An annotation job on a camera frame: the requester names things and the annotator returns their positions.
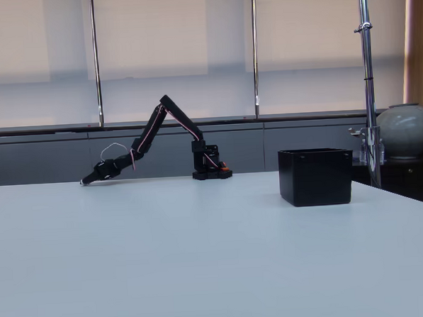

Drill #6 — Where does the red white gripper servo cable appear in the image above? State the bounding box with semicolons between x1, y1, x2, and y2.
100;141;131;162

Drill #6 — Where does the round grey-green ceramic vase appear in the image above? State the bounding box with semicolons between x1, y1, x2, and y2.
375;102;423;162

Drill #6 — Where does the red white arm servo cable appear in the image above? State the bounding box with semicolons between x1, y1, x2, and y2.
129;104;205;170

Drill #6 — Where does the clear plastic water bottle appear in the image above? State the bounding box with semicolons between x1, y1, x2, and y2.
376;138;387;163

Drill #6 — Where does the chrome stand pole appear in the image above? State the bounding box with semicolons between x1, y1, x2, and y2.
356;0;383;189

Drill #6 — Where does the beige roller blind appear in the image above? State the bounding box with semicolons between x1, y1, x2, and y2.
95;0;257;125
0;0;98;130
254;0;366;116

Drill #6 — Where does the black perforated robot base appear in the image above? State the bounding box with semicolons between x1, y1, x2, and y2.
191;160;234;182

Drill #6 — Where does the brown wooden wall panel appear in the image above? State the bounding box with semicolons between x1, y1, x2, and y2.
397;0;423;106

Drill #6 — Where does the thin metal window pole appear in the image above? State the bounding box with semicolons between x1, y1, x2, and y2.
89;0;105;128
248;0;264;120

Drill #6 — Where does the grey low wall cabinet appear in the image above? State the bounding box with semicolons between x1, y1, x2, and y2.
0;116;376;187

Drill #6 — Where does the black open box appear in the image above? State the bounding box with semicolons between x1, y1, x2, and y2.
277;146;356;208

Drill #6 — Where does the dark wooden sideboard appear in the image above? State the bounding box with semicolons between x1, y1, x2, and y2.
349;155;423;212

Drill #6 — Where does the small chrome pole clamp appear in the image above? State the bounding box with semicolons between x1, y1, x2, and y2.
353;21;374;35

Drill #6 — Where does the chrome wing pole clamp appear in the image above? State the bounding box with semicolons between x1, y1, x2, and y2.
347;124;382;138

